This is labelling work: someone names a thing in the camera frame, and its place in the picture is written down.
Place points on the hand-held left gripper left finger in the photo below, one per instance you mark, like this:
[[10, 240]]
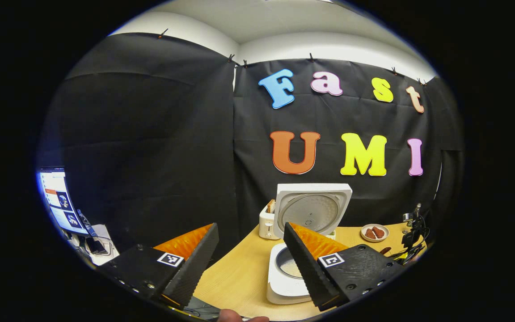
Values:
[[197, 264]]

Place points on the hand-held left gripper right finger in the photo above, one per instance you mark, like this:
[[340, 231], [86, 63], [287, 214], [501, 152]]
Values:
[[306, 264]]

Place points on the brown wooden spoon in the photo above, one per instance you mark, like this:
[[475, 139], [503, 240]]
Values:
[[386, 250]]

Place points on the white rice cooker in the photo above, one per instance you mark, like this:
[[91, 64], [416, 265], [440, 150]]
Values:
[[282, 293]]

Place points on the brown meat piece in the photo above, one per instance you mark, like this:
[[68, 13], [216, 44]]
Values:
[[369, 233], [378, 231]]

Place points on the white round plate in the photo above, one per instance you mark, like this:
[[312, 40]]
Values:
[[375, 225]]

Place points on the white toaster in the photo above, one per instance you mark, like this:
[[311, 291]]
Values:
[[266, 226]]

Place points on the toast slice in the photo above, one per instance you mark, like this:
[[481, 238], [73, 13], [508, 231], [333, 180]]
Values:
[[271, 206]]

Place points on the black backdrop cloth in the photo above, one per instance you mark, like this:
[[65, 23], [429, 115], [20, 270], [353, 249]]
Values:
[[150, 156]]

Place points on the computer monitor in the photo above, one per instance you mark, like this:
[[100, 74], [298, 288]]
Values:
[[61, 201]]

